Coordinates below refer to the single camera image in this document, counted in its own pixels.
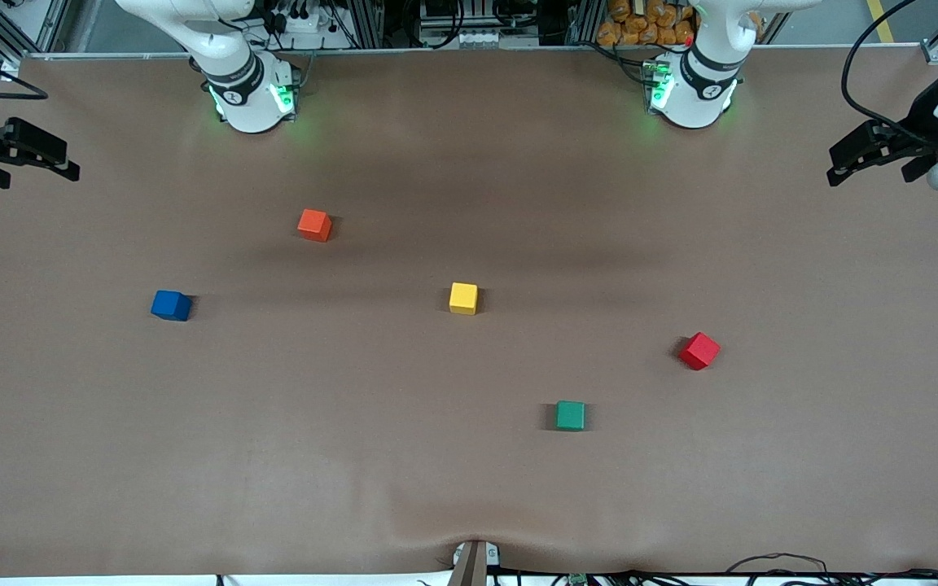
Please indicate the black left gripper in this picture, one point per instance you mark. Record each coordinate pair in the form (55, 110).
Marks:
(922, 122)

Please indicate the blue cube block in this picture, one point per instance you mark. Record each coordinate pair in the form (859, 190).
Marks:
(169, 305)

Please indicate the red cube block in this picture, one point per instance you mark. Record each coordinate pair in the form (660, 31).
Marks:
(699, 351)

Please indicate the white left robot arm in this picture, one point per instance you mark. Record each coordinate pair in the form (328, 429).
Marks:
(697, 94)

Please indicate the bag of orange rolls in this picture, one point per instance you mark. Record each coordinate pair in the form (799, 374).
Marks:
(640, 24)

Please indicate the orange cube block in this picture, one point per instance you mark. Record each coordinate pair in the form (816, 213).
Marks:
(314, 225)

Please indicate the white power strip black plugs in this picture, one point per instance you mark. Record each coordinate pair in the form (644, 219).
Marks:
(306, 28)

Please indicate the green cube block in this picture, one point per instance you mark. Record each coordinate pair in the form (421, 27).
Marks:
(571, 416)

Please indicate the small white terminal strip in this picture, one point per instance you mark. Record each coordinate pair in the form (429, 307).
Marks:
(479, 38)

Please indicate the yellow cube block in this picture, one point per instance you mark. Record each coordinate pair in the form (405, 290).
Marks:
(463, 298)

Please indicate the brown table mat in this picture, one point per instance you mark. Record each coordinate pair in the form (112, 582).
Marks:
(469, 472)

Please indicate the aluminium table edge rail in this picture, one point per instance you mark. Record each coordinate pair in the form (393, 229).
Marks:
(518, 50)

